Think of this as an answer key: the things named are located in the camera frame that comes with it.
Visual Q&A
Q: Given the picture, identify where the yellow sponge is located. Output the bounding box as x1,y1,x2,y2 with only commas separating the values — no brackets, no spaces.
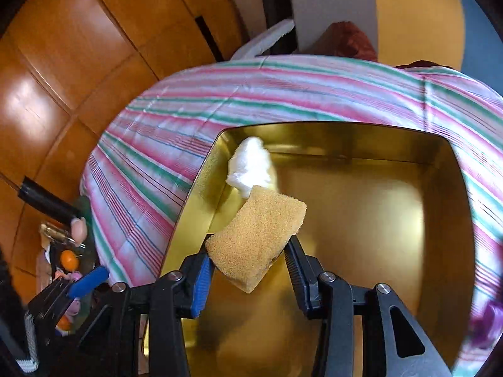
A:
206,186,307,294

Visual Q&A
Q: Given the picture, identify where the striped bed sheet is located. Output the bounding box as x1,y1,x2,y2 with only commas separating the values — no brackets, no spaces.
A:
81,55,502,376

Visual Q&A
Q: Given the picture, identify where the dark red cushion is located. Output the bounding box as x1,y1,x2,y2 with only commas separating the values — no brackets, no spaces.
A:
306,21,378,62

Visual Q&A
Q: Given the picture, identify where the person left hand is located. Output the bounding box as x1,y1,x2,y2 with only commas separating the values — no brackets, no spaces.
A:
70,217,88,245

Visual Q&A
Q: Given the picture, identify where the grey yellow blue headboard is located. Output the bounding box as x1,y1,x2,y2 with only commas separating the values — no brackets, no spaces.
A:
291,0,502,92

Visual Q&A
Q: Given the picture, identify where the white bed rail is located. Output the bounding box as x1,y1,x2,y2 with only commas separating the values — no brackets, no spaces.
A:
230,19,295,61

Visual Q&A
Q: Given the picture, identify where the white plastic bag ball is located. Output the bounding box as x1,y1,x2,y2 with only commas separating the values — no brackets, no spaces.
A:
226,136,272,199

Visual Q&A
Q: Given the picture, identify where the gold metal tin box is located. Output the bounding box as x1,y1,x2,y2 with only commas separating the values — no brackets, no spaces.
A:
163,122,475,376

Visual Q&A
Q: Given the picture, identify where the purple snack packet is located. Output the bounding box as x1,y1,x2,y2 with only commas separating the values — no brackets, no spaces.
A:
470,301,502,349

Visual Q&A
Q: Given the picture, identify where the wooden wardrobe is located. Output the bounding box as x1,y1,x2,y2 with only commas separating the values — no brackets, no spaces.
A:
1,0,248,300

